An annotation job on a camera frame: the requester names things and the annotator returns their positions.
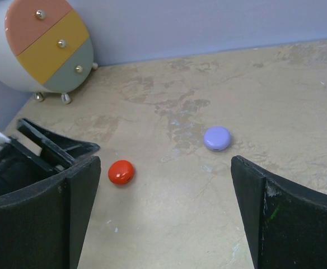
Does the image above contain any purple earbud charging case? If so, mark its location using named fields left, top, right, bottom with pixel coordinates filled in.
left=203, top=126, right=232, bottom=151

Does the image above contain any orange earbud charging case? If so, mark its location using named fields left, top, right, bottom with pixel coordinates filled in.
left=108, top=160, right=135, bottom=185

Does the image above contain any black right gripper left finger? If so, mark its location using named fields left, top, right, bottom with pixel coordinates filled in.
left=0, top=156, right=101, bottom=268

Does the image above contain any round tricolour drawer cabinet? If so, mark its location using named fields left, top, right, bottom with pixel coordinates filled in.
left=0, top=1, right=98, bottom=104

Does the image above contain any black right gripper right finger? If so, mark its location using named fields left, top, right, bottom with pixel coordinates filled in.
left=231, top=156, right=327, bottom=268

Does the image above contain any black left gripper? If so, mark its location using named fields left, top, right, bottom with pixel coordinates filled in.
left=0, top=118, right=100, bottom=196

